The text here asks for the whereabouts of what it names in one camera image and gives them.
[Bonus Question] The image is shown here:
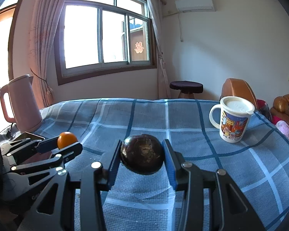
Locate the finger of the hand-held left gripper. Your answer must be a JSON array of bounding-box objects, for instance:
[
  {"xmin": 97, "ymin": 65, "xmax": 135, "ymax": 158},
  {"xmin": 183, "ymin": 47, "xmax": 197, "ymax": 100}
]
[
  {"xmin": 5, "ymin": 143, "xmax": 83, "ymax": 177},
  {"xmin": 0, "ymin": 137, "xmax": 60, "ymax": 157}
]

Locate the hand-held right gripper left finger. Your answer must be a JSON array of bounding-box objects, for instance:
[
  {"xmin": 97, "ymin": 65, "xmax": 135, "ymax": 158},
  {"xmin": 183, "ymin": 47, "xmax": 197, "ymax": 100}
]
[{"xmin": 17, "ymin": 140, "xmax": 123, "ymax": 231}]

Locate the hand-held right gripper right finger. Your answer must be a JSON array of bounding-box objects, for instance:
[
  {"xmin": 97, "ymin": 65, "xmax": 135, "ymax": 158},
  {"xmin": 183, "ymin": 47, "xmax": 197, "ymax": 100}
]
[{"xmin": 162, "ymin": 139, "xmax": 266, "ymax": 231}]

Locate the medium orange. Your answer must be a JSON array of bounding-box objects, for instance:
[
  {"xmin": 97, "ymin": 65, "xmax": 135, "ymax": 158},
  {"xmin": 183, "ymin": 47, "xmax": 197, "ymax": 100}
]
[{"xmin": 57, "ymin": 131, "xmax": 78, "ymax": 150}]

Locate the rectangular metal tin box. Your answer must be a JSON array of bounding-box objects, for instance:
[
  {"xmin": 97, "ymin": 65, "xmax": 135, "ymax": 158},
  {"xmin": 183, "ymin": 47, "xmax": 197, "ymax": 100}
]
[{"xmin": 14, "ymin": 131, "xmax": 55, "ymax": 166}]

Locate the blue plaid tablecloth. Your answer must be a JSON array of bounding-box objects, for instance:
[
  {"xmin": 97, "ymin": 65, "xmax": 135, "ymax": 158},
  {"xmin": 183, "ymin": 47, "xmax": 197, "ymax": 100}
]
[{"xmin": 0, "ymin": 98, "xmax": 289, "ymax": 231}]

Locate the pink electric kettle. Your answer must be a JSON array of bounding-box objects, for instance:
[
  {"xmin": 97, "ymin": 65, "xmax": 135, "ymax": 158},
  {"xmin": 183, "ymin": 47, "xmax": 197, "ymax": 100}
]
[{"xmin": 0, "ymin": 74, "xmax": 43, "ymax": 133}]

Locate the white cartoon print mug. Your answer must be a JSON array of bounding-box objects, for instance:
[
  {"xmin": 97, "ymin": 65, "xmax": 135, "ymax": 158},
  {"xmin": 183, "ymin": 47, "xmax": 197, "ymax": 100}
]
[{"xmin": 209, "ymin": 96, "xmax": 256, "ymax": 143}]

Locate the round dark wooden stool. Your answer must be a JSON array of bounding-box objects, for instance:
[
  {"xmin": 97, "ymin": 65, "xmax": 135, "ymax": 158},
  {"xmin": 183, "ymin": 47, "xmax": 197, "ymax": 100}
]
[{"xmin": 170, "ymin": 81, "xmax": 204, "ymax": 99}]

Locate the brown leather armchair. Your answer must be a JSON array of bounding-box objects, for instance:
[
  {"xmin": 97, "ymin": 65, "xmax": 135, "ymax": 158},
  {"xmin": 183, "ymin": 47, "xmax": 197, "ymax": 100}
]
[{"xmin": 222, "ymin": 78, "xmax": 258, "ymax": 110}]

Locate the red cloth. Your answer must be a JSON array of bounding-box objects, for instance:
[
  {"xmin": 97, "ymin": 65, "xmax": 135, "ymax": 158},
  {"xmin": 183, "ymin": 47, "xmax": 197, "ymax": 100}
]
[{"xmin": 256, "ymin": 99, "xmax": 272, "ymax": 122}]

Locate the sliding glass window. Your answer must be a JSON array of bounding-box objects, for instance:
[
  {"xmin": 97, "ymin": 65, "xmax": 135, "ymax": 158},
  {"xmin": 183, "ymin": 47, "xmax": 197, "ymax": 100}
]
[{"xmin": 55, "ymin": 0, "xmax": 157, "ymax": 86}]

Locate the pink curtain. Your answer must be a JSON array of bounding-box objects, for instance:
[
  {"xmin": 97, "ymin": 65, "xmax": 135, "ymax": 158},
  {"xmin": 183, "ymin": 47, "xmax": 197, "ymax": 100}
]
[{"xmin": 26, "ymin": 0, "xmax": 74, "ymax": 109}]

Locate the pink floral cloth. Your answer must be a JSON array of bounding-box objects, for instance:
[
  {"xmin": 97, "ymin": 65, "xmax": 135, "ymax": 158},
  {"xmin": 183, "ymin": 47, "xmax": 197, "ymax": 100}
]
[{"xmin": 275, "ymin": 120, "xmax": 289, "ymax": 141}]

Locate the pale tied curtain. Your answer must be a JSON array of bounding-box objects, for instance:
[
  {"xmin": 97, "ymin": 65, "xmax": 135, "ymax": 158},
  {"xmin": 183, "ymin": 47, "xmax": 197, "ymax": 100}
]
[{"xmin": 146, "ymin": 0, "xmax": 171, "ymax": 99}]

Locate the brown leather sofa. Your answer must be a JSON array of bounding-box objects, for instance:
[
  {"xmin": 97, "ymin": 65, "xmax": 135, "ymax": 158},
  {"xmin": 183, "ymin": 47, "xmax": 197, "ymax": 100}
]
[{"xmin": 270, "ymin": 94, "xmax": 289, "ymax": 150}]

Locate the curtain tieback cord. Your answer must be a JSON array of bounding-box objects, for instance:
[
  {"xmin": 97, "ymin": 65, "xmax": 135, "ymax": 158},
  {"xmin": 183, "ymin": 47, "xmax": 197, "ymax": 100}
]
[{"xmin": 30, "ymin": 67, "xmax": 54, "ymax": 104}]

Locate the side window wooden frame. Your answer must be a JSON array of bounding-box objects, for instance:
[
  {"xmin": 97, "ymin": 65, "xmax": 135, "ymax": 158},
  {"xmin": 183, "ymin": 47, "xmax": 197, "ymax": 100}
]
[{"xmin": 0, "ymin": 2, "xmax": 22, "ymax": 87}]

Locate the white wall pipe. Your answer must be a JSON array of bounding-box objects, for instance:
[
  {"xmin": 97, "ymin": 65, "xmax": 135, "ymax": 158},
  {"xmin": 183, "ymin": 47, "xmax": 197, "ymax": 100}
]
[{"xmin": 179, "ymin": 12, "xmax": 184, "ymax": 42}]

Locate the white wall air conditioner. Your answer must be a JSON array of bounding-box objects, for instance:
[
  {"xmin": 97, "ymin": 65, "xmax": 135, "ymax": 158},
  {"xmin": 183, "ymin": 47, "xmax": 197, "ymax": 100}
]
[{"xmin": 175, "ymin": 0, "xmax": 216, "ymax": 12}]

